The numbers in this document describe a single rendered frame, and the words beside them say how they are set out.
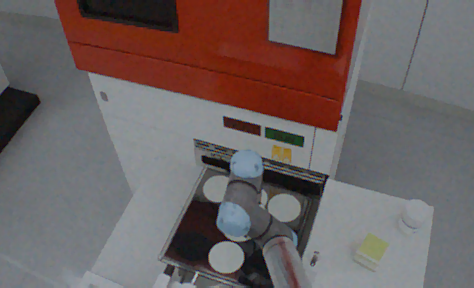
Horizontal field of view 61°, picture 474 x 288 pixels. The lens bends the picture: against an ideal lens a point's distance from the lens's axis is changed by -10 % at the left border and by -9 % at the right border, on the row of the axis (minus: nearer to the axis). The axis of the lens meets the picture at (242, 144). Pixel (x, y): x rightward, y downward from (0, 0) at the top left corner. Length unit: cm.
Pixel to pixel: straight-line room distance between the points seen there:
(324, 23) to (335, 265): 65
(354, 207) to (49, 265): 170
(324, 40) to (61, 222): 198
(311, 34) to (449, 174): 198
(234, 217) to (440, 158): 206
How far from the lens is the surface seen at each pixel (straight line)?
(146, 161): 172
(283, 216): 137
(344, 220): 131
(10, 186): 292
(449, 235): 258
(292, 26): 97
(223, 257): 131
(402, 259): 130
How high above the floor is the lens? 208
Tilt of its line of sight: 51 degrees down
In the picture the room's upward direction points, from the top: 2 degrees counter-clockwise
